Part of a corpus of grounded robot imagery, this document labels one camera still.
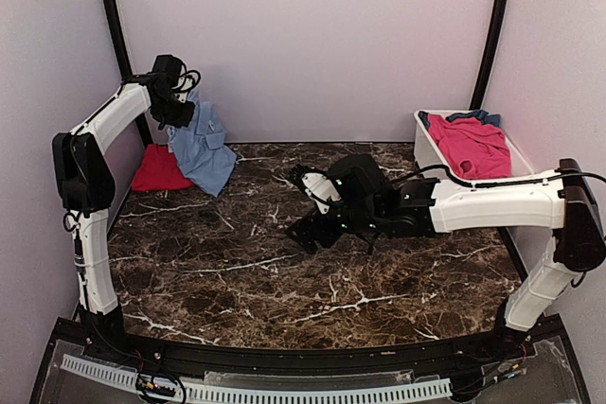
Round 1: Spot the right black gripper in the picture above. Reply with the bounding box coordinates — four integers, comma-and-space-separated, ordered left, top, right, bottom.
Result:
285, 199, 383, 254

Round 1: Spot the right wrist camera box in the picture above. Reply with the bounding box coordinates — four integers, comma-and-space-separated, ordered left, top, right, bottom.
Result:
327, 153, 387, 203

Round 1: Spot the white slotted cable duct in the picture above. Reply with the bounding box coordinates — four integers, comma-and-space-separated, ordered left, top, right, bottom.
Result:
60, 354, 452, 404

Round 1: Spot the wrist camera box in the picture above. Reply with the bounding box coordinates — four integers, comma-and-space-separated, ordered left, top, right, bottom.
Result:
152, 54, 184, 87
327, 153, 387, 203

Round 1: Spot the left black frame post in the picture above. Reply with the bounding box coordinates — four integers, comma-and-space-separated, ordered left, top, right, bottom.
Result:
94, 0, 155, 154

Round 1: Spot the pink garment in bin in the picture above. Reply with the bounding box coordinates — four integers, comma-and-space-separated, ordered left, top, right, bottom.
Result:
428, 114, 512, 180

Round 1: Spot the white plastic laundry bin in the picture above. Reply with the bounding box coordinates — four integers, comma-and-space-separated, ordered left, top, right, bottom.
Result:
413, 110, 535, 178

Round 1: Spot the red t-shirt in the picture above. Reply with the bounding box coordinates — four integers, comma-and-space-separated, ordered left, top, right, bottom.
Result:
132, 144, 194, 192

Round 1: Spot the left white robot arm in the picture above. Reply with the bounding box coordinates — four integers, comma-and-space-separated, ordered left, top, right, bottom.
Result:
52, 70, 194, 362

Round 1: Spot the left electronics board with wires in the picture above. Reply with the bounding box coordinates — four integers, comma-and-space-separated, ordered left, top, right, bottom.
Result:
128, 350, 187, 403

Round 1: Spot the light blue shirt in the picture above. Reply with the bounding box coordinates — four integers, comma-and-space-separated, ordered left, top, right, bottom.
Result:
167, 89, 237, 197

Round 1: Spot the right electronics board with wires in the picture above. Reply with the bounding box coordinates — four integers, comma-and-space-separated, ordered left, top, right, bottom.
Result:
480, 357, 529, 390

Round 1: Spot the black frame post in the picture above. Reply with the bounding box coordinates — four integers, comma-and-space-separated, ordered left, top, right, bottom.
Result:
469, 0, 508, 110
94, 0, 155, 154

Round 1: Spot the dark blue garment in bin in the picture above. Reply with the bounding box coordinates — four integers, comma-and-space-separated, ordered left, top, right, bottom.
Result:
419, 110, 502, 131

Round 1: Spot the electronics board with wires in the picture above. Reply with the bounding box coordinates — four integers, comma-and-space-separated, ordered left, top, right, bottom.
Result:
128, 350, 187, 403
480, 357, 529, 390

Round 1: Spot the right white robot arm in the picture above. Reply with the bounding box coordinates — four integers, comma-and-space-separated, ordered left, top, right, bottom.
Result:
287, 154, 605, 360

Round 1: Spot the right black frame post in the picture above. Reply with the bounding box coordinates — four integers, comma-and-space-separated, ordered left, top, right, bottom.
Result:
469, 0, 508, 110

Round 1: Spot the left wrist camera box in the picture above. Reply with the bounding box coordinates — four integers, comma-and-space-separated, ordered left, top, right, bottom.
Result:
152, 54, 184, 87

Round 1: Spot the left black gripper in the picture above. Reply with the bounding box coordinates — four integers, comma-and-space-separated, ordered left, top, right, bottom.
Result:
151, 91, 195, 126

